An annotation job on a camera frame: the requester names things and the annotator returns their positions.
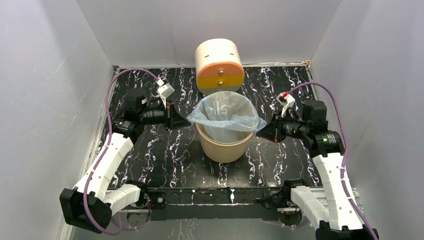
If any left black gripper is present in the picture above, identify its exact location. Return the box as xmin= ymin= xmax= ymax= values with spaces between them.
xmin=140 ymin=99 xmax=192 ymax=132

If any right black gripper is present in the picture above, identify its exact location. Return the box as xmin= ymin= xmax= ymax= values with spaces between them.
xmin=255 ymin=109 xmax=309 ymax=143

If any light blue plastic bag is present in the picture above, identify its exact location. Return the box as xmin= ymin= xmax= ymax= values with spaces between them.
xmin=187 ymin=91 xmax=267 ymax=144

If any beige round trash bin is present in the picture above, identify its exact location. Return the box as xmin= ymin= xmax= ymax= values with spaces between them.
xmin=195 ymin=123 xmax=254 ymax=164

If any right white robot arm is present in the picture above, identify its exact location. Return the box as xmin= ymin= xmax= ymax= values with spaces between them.
xmin=257 ymin=96 xmax=379 ymax=240

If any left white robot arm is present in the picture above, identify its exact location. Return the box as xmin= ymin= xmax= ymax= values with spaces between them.
xmin=59 ymin=89 xmax=191 ymax=234

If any round cream drawer cabinet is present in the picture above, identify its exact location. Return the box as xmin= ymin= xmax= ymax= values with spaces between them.
xmin=194 ymin=38 xmax=245 ymax=96

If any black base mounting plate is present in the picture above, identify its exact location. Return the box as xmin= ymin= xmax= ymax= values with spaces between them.
xmin=117 ymin=187 xmax=314 ymax=222

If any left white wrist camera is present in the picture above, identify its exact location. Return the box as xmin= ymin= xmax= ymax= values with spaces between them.
xmin=156 ymin=79 xmax=175 ymax=109

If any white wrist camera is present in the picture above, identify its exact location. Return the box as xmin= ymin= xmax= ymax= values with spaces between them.
xmin=156 ymin=79 xmax=175 ymax=109
xmin=277 ymin=92 xmax=296 ymax=118

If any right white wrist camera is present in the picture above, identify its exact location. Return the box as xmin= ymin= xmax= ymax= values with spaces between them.
xmin=277 ymin=92 xmax=296 ymax=118

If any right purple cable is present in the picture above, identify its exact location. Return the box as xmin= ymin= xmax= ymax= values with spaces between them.
xmin=281 ymin=81 xmax=380 ymax=240

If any purple cable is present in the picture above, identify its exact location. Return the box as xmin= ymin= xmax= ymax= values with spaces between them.
xmin=281 ymin=81 xmax=380 ymax=240
xmin=83 ymin=68 xmax=165 ymax=236

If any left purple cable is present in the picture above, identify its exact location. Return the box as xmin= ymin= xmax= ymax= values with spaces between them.
xmin=83 ymin=68 xmax=165 ymax=236

